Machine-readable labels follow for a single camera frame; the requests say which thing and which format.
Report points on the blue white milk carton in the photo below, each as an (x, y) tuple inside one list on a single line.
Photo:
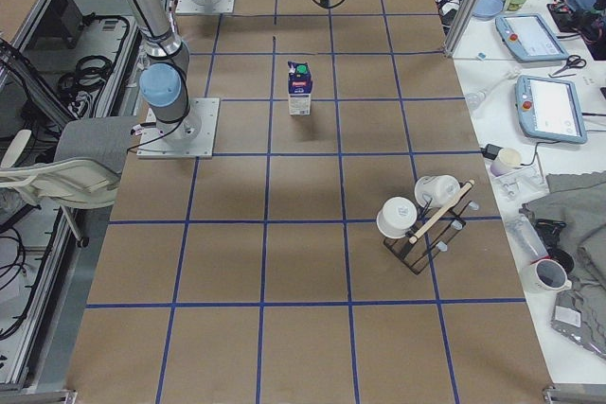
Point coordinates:
[(299, 88)]

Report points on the paper cup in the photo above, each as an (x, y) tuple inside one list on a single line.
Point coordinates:
[(506, 161)]

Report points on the far teach pendant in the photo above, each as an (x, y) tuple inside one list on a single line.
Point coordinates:
[(529, 38)]

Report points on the teach pendant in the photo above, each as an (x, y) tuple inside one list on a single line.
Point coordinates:
[(529, 38), (549, 109)]

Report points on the white smiley mug on rack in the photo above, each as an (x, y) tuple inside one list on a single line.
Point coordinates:
[(435, 191)]

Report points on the near teach pendant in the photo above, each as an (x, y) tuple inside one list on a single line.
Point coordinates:
[(549, 109)]

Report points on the black scissors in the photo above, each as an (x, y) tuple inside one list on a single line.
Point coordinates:
[(572, 62)]

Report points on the grey office chair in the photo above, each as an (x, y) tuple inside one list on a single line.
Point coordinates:
[(85, 172)]

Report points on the grey cloth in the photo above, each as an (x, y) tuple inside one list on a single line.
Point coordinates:
[(579, 202)]

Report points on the white red mug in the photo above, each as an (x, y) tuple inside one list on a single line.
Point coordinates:
[(544, 275)]

